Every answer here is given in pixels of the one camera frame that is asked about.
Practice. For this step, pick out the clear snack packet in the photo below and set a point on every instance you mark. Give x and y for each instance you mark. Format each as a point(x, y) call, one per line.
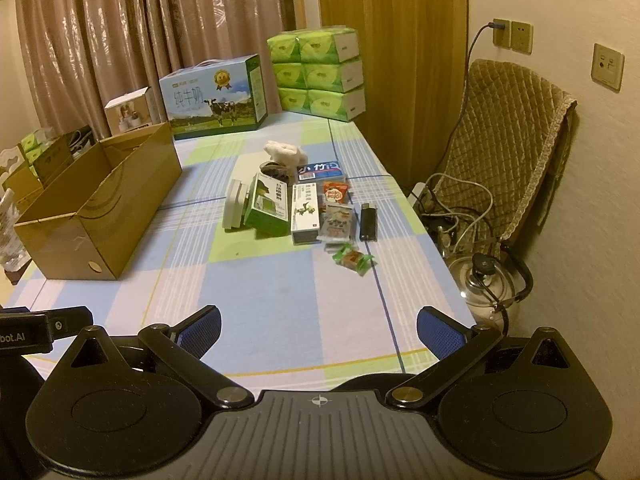
point(337, 224)

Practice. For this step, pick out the golden curtain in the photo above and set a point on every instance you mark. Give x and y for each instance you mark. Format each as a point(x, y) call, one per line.
point(400, 60)

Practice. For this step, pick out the beige wall plate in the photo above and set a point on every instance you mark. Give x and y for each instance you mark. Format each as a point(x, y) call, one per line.
point(607, 66)

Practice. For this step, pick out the quilted brown cushion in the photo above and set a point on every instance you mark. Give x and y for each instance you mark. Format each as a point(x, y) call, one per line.
point(510, 135)

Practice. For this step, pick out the clear box with blue label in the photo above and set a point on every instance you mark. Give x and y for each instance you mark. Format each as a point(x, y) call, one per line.
point(321, 172)

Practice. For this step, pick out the empty wall socket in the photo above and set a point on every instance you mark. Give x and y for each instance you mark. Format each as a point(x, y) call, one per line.
point(521, 37)

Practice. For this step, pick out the stack of green tissue packs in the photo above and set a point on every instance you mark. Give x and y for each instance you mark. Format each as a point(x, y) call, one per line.
point(315, 72)

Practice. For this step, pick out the brown cardboard box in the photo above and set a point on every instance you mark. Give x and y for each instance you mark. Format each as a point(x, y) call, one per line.
point(100, 210)

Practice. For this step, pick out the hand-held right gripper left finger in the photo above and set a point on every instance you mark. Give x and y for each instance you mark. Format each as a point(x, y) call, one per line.
point(200, 331)

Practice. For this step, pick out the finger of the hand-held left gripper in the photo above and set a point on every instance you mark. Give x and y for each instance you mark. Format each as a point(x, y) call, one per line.
point(70, 320)

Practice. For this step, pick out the flat white box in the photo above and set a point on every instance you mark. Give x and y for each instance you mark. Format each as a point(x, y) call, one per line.
point(234, 207)

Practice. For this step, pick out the white box with plant print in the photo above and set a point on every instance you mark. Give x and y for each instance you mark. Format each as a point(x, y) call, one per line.
point(305, 215)

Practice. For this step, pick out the pink-brown curtain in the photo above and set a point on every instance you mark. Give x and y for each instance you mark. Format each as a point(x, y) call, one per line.
point(150, 25)

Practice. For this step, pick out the small white photo-print box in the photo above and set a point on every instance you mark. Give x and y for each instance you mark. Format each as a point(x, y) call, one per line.
point(127, 110)

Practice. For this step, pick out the wall socket with plug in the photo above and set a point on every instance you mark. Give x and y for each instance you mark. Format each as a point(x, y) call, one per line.
point(501, 35)

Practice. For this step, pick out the rolled white cloth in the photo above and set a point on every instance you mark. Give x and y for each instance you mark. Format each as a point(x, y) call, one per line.
point(284, 152)

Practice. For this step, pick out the small cardboard box with tissues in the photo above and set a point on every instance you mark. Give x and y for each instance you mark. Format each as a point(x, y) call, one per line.
point(50, 160)

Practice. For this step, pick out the white power strip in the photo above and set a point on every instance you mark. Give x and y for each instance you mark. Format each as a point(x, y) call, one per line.
point(419, 194)

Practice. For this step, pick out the red snack packet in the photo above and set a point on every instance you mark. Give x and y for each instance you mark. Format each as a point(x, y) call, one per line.
point(336, 193)

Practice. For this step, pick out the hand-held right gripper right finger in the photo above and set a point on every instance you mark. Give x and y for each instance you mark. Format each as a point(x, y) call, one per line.
point(440, 331)

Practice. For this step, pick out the black lighter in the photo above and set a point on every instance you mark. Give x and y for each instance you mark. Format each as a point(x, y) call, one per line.
point(368, 221)

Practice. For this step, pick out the white plastic bag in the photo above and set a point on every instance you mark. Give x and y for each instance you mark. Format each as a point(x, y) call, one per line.
point(7, 220)

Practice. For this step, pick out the green and white box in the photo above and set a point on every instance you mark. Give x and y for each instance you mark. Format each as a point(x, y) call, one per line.
point(267, 205)

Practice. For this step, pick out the brown mesh scrunchie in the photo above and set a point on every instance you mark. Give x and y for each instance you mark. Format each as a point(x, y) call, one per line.
point(272, 169)

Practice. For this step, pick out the blue milk carton box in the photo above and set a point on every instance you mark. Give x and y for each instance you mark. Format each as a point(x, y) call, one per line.
point(210, 102)

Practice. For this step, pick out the green candy packet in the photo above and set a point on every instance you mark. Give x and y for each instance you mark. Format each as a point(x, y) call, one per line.
point(352, 258)

